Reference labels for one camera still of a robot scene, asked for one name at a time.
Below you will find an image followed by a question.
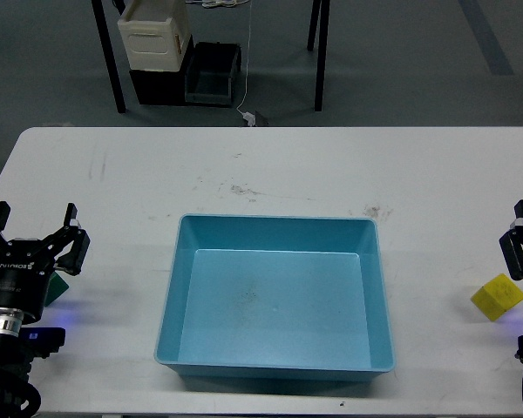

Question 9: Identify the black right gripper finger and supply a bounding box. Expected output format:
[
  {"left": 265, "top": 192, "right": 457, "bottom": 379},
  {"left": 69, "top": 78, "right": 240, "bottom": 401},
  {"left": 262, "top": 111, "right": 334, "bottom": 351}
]
[{"left": 499, "top": 199, "right": 523, "bottom": 281}]

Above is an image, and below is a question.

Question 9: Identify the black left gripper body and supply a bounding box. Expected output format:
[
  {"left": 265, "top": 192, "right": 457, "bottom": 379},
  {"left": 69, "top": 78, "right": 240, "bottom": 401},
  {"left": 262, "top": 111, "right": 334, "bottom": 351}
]
[{"left": 0, "top": 239, "right": 58, "bottom": 323}]

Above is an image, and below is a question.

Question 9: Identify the green wooden block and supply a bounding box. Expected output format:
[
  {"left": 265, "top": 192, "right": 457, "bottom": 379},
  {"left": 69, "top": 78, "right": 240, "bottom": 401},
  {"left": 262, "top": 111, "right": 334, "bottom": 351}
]
[{"left": 44, "top": 273, "right": 69, "bottom": 307}]

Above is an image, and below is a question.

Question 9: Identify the yellow wooden block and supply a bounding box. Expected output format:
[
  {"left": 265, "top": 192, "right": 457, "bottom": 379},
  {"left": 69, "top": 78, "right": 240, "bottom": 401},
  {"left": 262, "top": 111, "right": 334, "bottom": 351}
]
[{"left": 471, "top": 273, "right": 523, "bottom": 322}]

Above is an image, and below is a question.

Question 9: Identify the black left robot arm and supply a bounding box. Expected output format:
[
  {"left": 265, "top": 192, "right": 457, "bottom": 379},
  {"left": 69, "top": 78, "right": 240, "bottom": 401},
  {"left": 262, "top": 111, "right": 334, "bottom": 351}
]
[{"left": 0, "top": 201, "right": 91, "bottom": 417}]

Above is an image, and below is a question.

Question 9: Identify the blue plastic center box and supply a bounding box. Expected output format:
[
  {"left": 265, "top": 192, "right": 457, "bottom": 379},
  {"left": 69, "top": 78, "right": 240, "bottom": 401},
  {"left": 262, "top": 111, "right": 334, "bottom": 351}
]
[{"left": 154, "top": 214, "right": 396, "bottom": 382}]

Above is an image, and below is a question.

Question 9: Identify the black storage bin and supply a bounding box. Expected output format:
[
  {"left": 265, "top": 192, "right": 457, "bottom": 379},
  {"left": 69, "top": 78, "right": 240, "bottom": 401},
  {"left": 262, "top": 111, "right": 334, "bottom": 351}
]
[{"left": 129, "top": 38, "right": 194, "bottom": 106}]

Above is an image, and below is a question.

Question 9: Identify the dark grey open bin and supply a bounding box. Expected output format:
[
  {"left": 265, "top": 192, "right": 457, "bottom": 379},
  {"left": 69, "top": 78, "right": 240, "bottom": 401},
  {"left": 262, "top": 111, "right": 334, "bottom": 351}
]
[{"left": 185, "top": 42, "right": 241, "bottom": 107}]

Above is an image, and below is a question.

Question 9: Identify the white power adapter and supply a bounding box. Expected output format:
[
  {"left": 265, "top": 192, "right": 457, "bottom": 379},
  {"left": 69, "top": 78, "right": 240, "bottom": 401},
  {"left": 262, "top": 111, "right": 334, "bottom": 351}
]
[{"left": 241, "top": 111, "right": 256, "bottom": 127}]

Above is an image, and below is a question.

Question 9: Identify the black left table leg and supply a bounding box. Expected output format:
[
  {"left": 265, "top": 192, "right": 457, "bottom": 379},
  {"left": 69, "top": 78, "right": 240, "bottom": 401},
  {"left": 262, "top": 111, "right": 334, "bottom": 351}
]
[{"left": 91, "top": 0, "right": 126, "bottom": 114}]

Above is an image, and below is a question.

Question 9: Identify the black table leg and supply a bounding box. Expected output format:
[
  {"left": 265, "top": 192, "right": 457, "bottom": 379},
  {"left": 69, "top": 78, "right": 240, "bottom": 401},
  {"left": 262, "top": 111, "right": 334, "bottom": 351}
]
[
  {"left": 91, "top": 0, "right": 126, "bottom": 114},
  {"left": 306, "top": 0, "right": 330, "bottom": 111}
]

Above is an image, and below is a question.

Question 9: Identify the cream plastic crate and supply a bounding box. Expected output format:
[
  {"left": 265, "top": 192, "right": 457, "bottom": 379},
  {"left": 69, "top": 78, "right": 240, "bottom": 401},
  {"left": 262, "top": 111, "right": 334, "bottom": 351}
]
[{"left": 118, "top": 0, "right": 191, "bottom": 72}]

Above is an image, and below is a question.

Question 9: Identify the black right table leg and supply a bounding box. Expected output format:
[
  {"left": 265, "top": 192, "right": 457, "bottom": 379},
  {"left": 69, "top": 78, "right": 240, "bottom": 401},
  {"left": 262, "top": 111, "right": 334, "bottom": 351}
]
[{"left": 306, "top": 0, "right": 330, "bottom": 111}]

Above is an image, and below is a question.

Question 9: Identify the white hanging cable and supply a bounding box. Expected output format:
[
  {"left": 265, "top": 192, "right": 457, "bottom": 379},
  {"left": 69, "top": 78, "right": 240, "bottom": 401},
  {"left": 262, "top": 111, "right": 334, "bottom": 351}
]
[{"left": 235, "top": 0, "right": 253, "bottom": 115}]

